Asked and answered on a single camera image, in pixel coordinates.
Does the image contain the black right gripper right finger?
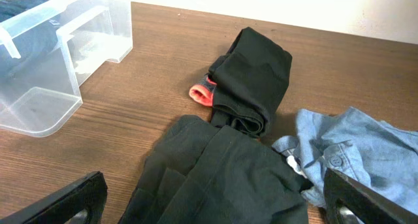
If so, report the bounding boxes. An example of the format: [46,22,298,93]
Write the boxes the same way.
[323,168,417,224]

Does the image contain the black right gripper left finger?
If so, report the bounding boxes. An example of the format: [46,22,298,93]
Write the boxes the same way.
[1,171,107,224]

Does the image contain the light blue denim shirt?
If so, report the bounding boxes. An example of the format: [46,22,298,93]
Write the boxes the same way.
[272,107,417,214]

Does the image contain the dark blue jeans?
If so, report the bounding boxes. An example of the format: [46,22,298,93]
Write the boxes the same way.
[1,0,60,78]

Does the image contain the black folded garment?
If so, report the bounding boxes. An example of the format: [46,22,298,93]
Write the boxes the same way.
[120,115,308,224]

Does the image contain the black garment with red cuff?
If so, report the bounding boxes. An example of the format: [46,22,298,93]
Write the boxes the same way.
[189,27,293,138]

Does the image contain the clear plastic storage bin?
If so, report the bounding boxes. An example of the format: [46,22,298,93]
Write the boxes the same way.
[1,0,133,137]

